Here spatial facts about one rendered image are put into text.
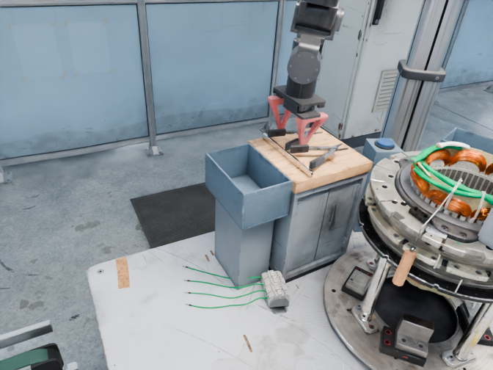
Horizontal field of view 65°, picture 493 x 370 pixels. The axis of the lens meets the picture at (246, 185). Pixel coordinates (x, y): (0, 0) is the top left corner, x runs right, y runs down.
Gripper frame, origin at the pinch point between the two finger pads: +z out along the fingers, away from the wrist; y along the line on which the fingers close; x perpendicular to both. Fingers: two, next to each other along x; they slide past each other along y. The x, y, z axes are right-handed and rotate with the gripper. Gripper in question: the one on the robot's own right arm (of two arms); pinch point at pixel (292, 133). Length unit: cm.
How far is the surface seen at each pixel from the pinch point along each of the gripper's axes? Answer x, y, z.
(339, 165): 4.4, 11.3, 2.6
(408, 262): -3.2, 36.5, 3.9
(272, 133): -3.2, -2.8, 0.7
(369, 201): 1.6, 22.9, 3.0
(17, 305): -70, -83, 113
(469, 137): 46.8, 13.1, 2.8
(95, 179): -18, -171, 113
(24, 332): -58, 1, 32
